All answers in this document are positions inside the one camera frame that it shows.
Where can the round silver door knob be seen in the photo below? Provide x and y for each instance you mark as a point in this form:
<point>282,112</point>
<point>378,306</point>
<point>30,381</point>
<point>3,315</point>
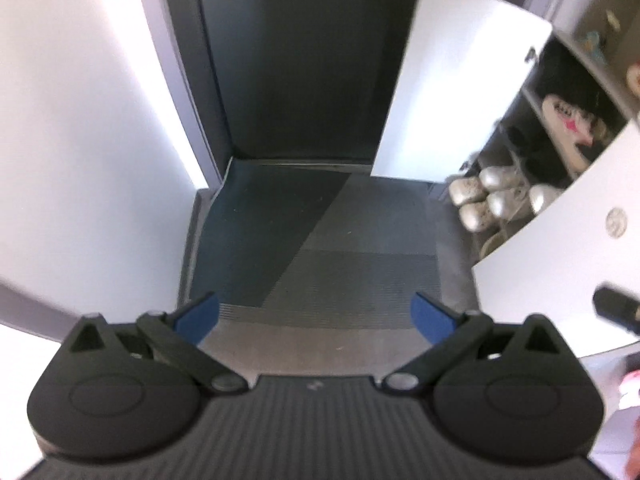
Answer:
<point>616,221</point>

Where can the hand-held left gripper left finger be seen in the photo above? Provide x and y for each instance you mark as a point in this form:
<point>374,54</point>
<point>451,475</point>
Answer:
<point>200,317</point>

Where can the teal small item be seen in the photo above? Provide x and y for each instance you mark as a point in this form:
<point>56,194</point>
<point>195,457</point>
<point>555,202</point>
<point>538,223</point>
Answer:
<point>596,47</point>

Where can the grey ribbed door mat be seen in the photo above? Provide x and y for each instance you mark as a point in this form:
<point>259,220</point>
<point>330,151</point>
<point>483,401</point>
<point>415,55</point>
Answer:
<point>350,260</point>

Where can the dark entrance door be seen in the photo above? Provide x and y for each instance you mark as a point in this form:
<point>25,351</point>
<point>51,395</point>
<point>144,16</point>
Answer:
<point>300,60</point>

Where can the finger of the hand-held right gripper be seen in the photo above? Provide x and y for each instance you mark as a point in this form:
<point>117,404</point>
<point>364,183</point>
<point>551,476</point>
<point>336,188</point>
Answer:
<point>617,307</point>

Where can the white cabinet door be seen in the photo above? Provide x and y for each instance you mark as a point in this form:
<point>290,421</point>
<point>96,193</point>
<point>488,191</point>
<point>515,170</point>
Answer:
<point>460,85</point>
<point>560,285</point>

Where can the white sneaker pink stripe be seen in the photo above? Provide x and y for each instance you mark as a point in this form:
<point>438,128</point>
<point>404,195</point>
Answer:
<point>570,125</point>

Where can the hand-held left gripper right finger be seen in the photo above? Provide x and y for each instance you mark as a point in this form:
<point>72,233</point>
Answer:
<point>430,317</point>

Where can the black leather shoe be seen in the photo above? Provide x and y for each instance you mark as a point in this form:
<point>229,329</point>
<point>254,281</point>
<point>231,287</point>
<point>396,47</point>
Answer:
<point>530,152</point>

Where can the white shoe cabinet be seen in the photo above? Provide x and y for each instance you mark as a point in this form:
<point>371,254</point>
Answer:
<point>575,5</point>

